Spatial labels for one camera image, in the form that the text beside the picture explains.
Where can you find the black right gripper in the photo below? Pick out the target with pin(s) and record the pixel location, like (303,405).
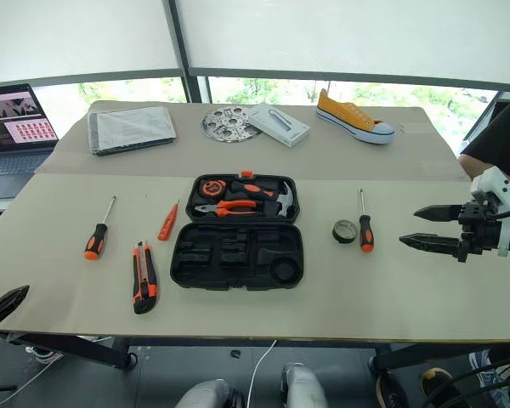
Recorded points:
(480,229)

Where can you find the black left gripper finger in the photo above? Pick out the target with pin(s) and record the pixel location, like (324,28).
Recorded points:
(6,304)

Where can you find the slim black orange screwdriver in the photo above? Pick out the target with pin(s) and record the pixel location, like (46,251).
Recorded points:
(365,234)

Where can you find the large black orange screwdriver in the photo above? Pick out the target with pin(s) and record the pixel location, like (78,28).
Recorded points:
(95,240)

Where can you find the orange black utility knife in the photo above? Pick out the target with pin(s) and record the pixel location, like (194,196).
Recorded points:
(144,280)

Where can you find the orange voltage tester pen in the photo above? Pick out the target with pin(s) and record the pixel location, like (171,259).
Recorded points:
(168,223)

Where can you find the black tool case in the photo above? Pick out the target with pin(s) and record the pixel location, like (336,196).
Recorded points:
(238,259)

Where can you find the black electrical tape roll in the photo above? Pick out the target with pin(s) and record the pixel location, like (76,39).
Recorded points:
(345,232)

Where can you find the person in black shirt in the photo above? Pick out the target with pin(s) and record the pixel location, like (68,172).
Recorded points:
(503,144)

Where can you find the yellow canvas sneaker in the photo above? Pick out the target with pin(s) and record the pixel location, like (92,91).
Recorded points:
(348,117)

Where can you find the blue white sneaker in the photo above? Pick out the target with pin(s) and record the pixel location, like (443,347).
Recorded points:
(486,370)

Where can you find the black yellow shoe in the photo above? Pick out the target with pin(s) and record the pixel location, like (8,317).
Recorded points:
(435,382)

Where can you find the open black laptop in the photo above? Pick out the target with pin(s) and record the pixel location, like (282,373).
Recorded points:
(13,127)

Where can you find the claw hammer black orange grip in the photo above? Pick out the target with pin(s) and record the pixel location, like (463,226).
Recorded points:
(255,190)

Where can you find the white flat product box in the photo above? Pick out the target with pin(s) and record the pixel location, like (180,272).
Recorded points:
(280,125)

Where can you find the grey rounded shape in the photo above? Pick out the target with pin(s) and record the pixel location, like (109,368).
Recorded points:
(204,395)
(302,389)

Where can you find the grey plastic document bag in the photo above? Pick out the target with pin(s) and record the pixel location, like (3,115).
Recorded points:
(132,129)

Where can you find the white roller blind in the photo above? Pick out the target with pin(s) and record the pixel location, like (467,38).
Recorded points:
(68,34)
(344,34)

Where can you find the orange black tape measure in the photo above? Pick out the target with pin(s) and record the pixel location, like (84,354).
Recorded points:
(211,187)

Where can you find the small black floor object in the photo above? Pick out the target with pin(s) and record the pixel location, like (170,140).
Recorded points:
(236,353)

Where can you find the perforated round metal plate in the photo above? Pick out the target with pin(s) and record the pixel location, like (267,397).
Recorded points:
(225,125)

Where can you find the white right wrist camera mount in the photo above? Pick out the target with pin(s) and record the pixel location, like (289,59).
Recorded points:
(499,187)

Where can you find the black table leg frame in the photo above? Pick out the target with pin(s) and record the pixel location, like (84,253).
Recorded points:
(408,355)
(76,348)

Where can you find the dark window frame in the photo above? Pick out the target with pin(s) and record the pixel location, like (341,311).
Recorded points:
(179,42)

